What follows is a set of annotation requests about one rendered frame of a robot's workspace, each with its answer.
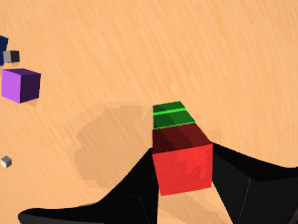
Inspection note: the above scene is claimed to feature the purple block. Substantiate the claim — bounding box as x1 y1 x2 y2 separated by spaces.
1 68 41 103

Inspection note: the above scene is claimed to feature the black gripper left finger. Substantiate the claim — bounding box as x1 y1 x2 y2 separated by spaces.
17 148 160 224

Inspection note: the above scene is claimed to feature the red block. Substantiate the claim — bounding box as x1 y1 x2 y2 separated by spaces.
152 123 213 196

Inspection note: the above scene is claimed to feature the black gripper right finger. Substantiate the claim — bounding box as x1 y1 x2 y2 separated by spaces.
210 141 298 224

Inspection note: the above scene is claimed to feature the blue block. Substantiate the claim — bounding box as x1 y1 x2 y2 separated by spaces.
0 35 8 65

